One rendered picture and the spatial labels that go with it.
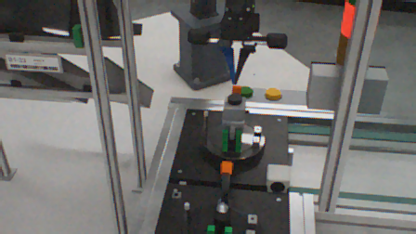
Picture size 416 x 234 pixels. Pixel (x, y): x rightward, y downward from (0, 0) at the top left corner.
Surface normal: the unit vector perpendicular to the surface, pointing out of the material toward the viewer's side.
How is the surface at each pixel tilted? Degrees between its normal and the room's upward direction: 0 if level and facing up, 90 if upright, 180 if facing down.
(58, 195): 0
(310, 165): 0
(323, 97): 90
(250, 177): 0
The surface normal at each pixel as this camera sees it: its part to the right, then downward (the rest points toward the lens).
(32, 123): 0.00, -0.81
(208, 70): 0.49, 0.52
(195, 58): -0.27, 0.58
